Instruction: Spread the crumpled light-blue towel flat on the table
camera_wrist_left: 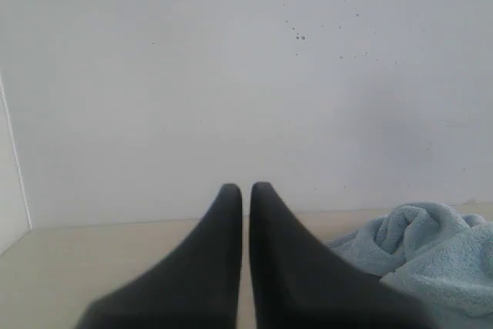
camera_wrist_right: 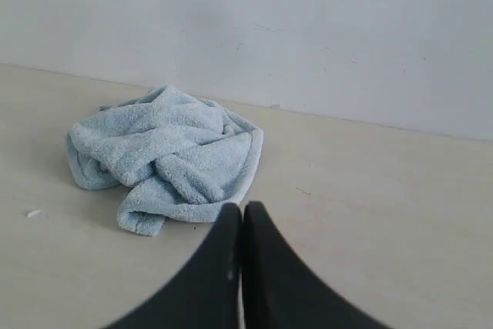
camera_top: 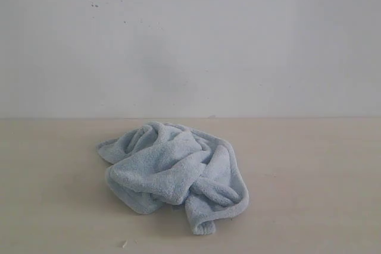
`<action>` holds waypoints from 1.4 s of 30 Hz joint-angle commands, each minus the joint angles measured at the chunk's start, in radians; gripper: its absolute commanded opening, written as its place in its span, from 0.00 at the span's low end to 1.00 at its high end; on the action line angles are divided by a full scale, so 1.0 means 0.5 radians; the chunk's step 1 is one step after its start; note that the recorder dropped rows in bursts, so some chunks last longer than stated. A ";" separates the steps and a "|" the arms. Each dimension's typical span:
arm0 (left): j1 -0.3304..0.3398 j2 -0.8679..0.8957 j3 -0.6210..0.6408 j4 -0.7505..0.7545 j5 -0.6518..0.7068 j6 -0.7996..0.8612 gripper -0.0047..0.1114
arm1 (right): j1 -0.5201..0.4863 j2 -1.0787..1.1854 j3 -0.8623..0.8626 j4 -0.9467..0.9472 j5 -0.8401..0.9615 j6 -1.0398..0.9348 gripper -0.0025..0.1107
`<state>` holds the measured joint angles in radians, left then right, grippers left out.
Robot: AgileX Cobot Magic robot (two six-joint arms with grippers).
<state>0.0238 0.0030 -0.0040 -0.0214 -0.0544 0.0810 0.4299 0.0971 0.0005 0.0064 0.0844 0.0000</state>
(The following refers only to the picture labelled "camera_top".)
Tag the light blue terry towel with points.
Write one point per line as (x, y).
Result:
(161, 164)

